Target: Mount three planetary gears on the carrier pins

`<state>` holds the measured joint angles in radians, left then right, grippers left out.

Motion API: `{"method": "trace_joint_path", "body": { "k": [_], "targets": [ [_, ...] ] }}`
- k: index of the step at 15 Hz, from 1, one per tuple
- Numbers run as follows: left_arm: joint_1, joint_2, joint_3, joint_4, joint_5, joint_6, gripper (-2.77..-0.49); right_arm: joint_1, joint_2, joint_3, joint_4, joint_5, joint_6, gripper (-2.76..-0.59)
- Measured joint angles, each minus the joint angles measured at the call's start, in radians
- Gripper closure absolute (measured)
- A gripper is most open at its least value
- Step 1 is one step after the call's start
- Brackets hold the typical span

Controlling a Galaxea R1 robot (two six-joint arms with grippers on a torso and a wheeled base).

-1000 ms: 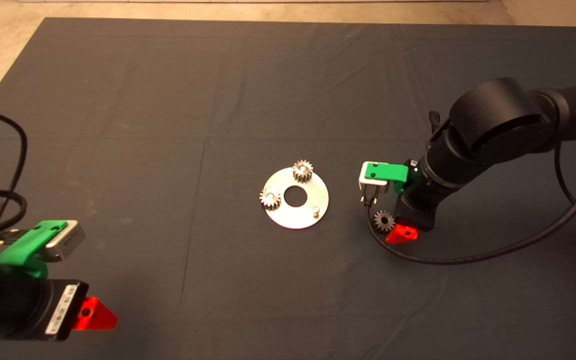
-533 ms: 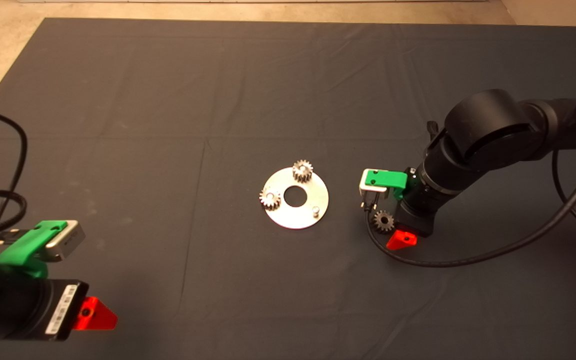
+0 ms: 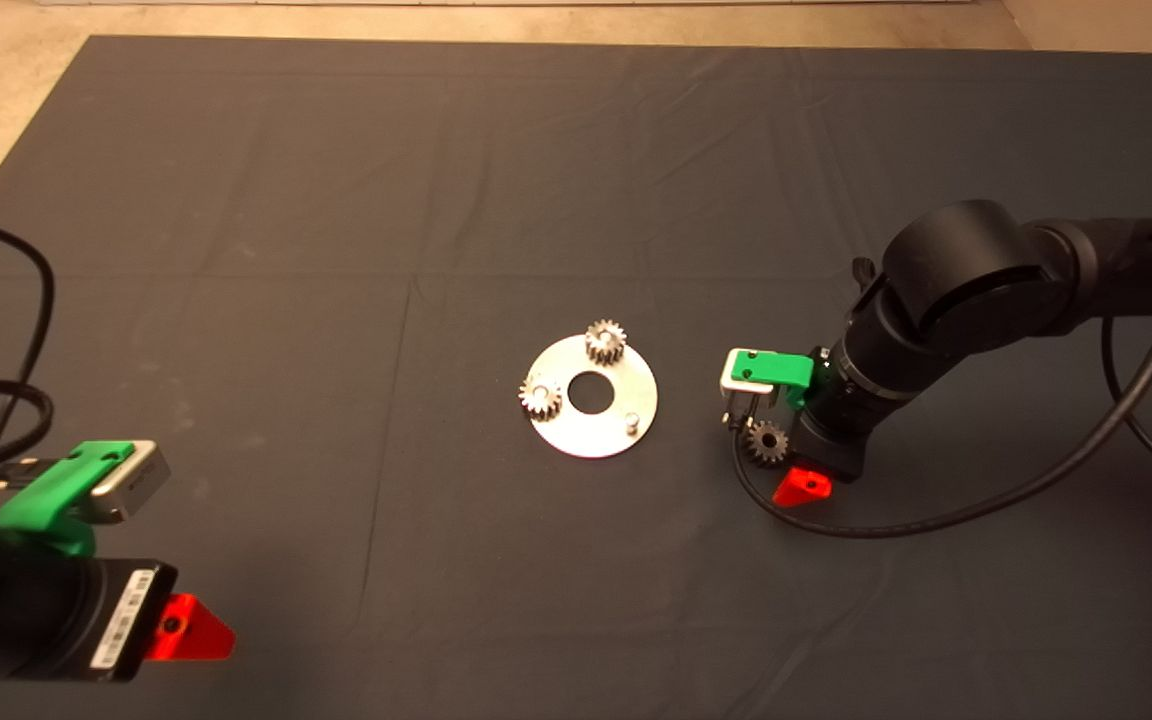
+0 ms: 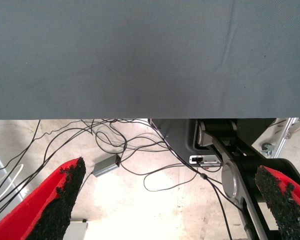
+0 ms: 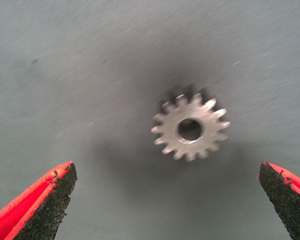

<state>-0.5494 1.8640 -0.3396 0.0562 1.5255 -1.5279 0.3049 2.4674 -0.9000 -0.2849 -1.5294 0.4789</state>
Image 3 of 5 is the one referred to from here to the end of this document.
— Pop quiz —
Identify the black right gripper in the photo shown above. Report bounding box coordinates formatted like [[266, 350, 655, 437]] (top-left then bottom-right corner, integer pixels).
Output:
[[774, 405, 872, 509]]

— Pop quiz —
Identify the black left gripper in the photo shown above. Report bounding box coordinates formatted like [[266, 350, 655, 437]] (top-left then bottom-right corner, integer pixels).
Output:
[[71, 557, 237, 683]]

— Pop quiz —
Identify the steel planetary gear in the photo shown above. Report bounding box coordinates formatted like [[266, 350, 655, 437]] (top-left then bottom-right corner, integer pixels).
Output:
[[744, 420, 790, 469], [584, 319, 629, 367], [518, 375, 565, 422]]

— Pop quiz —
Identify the round metal carrier plate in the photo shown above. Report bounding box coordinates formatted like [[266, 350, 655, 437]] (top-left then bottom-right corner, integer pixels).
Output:
[[526, 335, 658, 460]]

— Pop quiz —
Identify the dark grey table cloth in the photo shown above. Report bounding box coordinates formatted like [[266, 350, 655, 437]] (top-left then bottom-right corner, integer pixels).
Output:
[[0, 33, 1152, 720]]

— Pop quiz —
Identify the thin black right camera cable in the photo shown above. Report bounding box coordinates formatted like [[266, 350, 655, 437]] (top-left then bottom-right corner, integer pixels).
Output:
[[724, 205, 1152, 541]]

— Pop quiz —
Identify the green right camera mount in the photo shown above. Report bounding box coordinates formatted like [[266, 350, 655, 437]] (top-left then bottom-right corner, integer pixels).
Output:
[[731, 349, 817, 409]]

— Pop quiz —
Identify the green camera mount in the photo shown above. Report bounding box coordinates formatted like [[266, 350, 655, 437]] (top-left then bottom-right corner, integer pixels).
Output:
[[731, 349, 817, 409], [0, 437, 137, 557]]

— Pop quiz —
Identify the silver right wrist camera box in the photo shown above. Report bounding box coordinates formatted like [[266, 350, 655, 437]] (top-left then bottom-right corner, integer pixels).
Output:
[[719, 348, 777, 397]]

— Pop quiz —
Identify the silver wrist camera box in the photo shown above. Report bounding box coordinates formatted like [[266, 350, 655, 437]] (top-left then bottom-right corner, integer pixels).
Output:
[[86, 437, 173, 523], [719, 348, 777, 397]]

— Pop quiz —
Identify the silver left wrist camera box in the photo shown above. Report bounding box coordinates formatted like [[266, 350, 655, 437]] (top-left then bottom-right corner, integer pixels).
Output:
[[86, 437, 173, 523]]

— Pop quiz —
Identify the green left camera mount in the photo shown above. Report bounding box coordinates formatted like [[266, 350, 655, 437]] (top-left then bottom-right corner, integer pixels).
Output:
[[0, 437, 137, 557]]

